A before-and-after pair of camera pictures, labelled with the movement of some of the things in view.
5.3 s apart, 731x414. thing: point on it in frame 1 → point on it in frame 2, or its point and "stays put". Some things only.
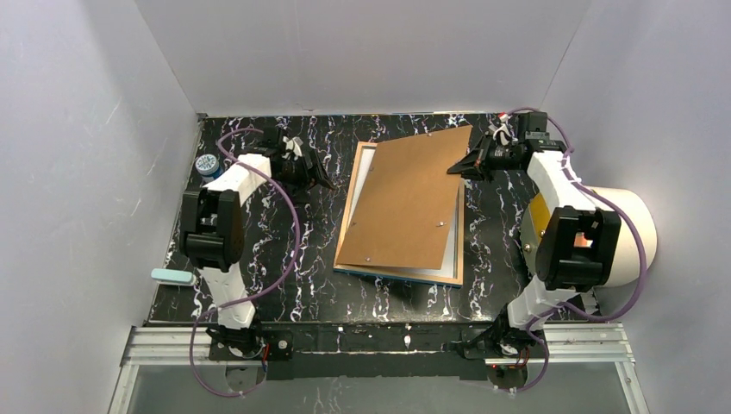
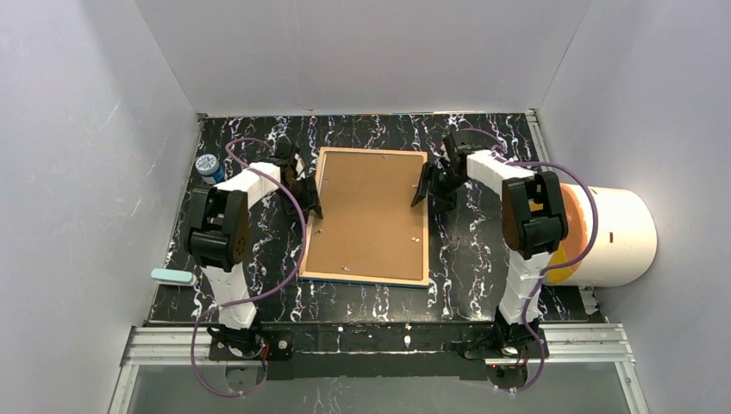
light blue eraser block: x=171 y=274 stays put
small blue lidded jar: x=209 y=166 stays put
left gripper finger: x=319 y=176 → x=314 y=199
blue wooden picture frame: x=451 y=267 → x=370 y=231
